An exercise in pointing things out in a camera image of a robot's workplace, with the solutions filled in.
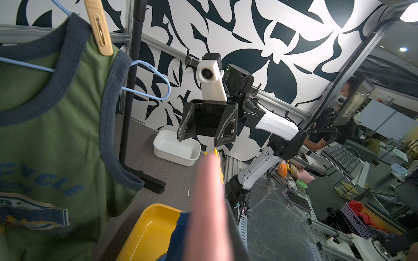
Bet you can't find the blue tank top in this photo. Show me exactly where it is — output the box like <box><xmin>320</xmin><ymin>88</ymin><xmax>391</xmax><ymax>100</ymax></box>
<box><xmin>157</xmin><ymin>212</ymin><xmax>191</xmax><ymax>261</ymax></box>

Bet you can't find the yellow plastic tray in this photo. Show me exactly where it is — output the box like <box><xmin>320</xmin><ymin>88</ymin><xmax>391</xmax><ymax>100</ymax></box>
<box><xmin>116</xmin><ymin>203</ymin><xmax>181</xmax><ymax>261</ymax></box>

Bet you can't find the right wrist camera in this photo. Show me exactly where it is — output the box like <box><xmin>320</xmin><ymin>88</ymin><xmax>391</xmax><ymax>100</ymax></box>
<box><xmin>196</xmin><ymin>53</ymin><xmax>227</xmax><ymax>102</ymax></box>

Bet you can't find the pink wire hanger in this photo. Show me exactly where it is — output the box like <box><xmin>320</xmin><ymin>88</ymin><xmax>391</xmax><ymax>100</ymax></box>
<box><xmin>183</xmin><ymin>153</ymin><xmax>234</xmax><ymax>261</ymax></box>

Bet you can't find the white plastic bin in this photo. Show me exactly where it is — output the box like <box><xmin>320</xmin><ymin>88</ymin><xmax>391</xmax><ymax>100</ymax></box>
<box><xmin>153</xmin><ymin>130</ymin><xmax>201</xmax><ymax>167</ymax></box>

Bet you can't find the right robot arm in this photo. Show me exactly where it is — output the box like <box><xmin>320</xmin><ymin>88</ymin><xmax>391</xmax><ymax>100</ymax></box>
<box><xmin>176</xmin><ymin>60</ymin><xmax>307</xmax><ymax>208</ymax></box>

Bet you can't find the tan clothespin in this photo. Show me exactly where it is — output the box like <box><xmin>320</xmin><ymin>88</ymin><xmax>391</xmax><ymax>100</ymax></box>
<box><xmin>84</xmin><ymin>0</ymin><xmax>113</xmax><ymax>56</ymax></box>

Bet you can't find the green tank top right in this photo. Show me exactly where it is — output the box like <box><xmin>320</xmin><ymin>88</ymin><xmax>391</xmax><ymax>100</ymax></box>
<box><xmin>1</xmin><ymin>14</ymin><xmax>144</xmax><ymax>261</ymax></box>

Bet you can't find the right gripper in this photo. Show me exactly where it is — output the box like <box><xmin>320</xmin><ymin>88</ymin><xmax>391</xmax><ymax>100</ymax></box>
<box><xmin>176</xmin><ymin>100</ymin><xmax>239</xmax><ymax>147</ymax></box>

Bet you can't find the black clothes rack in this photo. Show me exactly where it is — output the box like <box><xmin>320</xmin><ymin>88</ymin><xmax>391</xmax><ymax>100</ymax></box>
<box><xmin>118</xmin><ymin>0</ymin><xmax>167</xmax><ymax>195</ymax></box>

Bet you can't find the blue wire hanger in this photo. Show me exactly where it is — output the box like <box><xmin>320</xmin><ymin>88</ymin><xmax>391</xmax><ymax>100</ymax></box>
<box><xmin>1</xmin><ymin>1</ymin><xmax>174</xmax><ymax>101</ymax></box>

